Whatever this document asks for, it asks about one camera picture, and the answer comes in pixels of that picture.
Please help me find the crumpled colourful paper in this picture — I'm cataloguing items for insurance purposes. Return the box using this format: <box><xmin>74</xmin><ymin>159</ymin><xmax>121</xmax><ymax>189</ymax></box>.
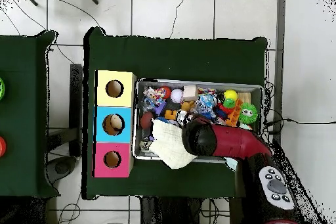
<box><xmin>142</xmin><ymin>86</ymin><xmax>167</xmax><ymax>106</ymax></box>

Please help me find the thin black floor cable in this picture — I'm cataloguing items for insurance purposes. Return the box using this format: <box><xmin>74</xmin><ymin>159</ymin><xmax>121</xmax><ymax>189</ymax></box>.
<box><xmin>169</xmin><ymin>0</ymin><xmax>190</xmax><ymax>39</ymax></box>

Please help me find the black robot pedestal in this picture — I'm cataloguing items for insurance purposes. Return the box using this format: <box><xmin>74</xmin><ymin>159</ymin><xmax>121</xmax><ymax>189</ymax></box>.
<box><xmin>140</xmin><ymin>196</ymin><xmax>203</xmax><ymax>224</ymax></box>

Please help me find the white baseball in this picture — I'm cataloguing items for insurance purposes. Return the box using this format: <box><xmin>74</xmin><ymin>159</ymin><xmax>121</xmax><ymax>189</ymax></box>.
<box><xmin>170</xmin><ymin>87</ymin><xmax>184</xmax><ymax>104</ymax></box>

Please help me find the cream waffle cloth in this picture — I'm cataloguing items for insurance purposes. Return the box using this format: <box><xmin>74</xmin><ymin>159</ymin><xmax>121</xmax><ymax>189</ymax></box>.
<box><xmin>149</xmin><ymin>118</ymin><xmax>198</xmax><ymax>170</ymax></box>

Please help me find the large green spiky eyed toy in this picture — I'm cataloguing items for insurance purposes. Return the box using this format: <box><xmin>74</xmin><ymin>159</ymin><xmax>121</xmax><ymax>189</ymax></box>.
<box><xmin>238</xmin><ymin>102</ymin><xmax>259</xmax><ymax>125</ymax></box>

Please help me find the plain wooden cube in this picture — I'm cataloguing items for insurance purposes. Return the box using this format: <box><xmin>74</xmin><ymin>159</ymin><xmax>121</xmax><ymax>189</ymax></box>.
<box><xmin>182</xmin><ymin>84</ymin><xmax>198</xmax><ymax>102</ymax></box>

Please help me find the red orange ball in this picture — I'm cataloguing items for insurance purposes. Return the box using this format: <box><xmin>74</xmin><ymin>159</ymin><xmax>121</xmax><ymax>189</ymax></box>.
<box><xmin>161</xmin><ymin>86</ymin><xmax>173</xmax><ymax>100</ymax></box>

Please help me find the yellow ball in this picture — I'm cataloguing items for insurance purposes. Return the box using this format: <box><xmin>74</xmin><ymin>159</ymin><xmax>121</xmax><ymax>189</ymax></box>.
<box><xmin>223</xmin><ymin>89</ymin><xmax>239</xmax><ymax>101</ymax></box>

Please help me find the mint green cloth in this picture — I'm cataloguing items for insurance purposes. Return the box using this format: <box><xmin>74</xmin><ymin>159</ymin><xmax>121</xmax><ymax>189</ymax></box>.
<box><xmin>224</xmin><ymin>156</ymin><xmax>239</xmax><ymax>172</ymax></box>

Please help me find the wooden box with three holes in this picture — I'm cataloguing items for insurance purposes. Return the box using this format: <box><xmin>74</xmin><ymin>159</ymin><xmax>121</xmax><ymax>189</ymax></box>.
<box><xmin>93</xmin><ymin>70</ymin><xmax>137</xmax><ymax>179</ymax></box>

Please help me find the dark green table cloth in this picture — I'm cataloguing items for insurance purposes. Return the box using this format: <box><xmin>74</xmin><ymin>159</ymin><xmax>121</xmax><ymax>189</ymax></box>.
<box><xmin>81</xmin><ymin>26</ymin><xmax>269</xmax><ymax>201</ymax></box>
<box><xmin>0</xmin><ymin>30</ymin><xmax>60</xmax><ymax>199</ymax></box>

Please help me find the clear blue plastic bag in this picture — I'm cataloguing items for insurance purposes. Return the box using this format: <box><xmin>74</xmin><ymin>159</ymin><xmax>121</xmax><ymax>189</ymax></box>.
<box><xmin>195</xmin><ymin>93</ymin><xmax>218</xmax><ymax>120</ymax></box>

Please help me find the shallow mesh bin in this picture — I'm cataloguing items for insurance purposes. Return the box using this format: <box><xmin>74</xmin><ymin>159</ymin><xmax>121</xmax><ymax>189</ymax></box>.
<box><xmin>132</xmin><ymin>78</ymin><xmax>264</xmax><ymax>166</ymax></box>

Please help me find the black upright panel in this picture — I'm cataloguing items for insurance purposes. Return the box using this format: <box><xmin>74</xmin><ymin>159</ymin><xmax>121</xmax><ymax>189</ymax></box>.
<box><xmin>69</xmin><ymin>63</ymin><xmax>84</xmax><ymax>157</ymax></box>

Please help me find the thick black floor cable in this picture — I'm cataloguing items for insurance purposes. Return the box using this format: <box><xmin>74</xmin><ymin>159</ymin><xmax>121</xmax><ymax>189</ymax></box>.
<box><xmin>264</xmin><ymin>117</ymin><xmax>336</xmax><ymax>134</ymax></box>

